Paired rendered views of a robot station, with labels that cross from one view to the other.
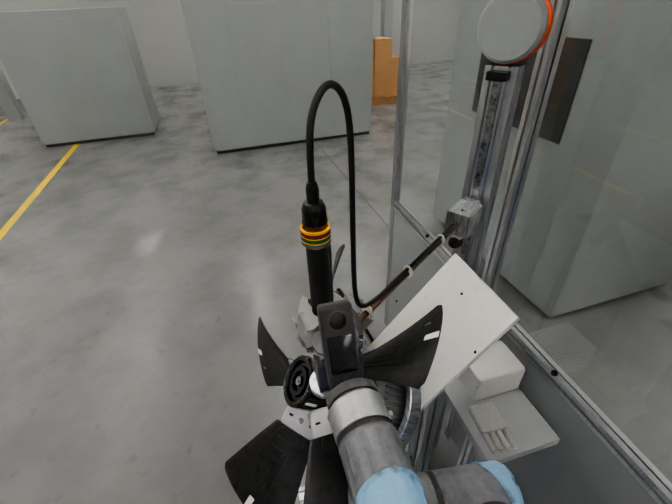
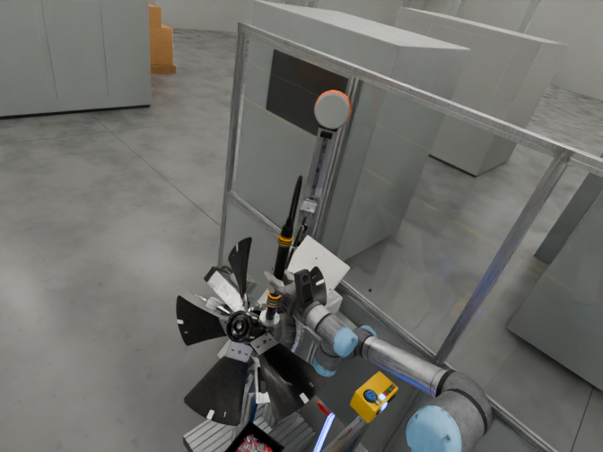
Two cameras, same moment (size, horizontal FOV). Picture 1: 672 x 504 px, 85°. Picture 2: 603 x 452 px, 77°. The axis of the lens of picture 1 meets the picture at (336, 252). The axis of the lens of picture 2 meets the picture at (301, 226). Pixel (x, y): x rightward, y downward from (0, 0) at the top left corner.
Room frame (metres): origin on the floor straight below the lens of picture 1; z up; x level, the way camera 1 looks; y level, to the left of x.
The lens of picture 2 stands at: (-0.33, 0.54, 2.35)
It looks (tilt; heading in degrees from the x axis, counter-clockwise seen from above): 33 degrees down; 324
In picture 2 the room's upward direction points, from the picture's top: 13 degrees clockwise
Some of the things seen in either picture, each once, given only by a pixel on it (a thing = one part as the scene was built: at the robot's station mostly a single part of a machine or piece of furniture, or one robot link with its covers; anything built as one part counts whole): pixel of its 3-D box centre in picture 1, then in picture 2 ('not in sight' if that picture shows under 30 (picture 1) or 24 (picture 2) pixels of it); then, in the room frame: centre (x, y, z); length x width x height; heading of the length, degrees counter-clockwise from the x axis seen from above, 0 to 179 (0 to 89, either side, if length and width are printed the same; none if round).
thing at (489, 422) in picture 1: (492, 427); not in sight; (0.59, -0.45, 0.87); 0.15 x 0.09 x 0.02; 9
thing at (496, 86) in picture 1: (475, 189); (312, 194); (0.97, -0.41, 1.48); 0.05 x 0.03 x 0.62; 49
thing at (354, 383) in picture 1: (341, 370); (300, 302); (0.35, 0.00, 1.50); 0.12 x 0.08 x 0.09; 14
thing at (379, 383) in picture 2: not in sight; (373, 397); (0.18, -0.35, 1.02); 0.16 x 0.10 x 0.11; 104
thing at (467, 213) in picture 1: (464, 217); (307, 212); (0.93, -0.38, 1.41); 0.10 x 0.07 x 0.08; 139
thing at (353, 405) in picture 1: (361, 416); (318, 317); (0.27, -0.02, 1.50); 0.08 x 0.05 x 0.08; 104
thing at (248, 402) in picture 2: not in sight; (245, 408); (0.61, -0.04, 0.46); 0.09 x 0.04 x 0.91; 14
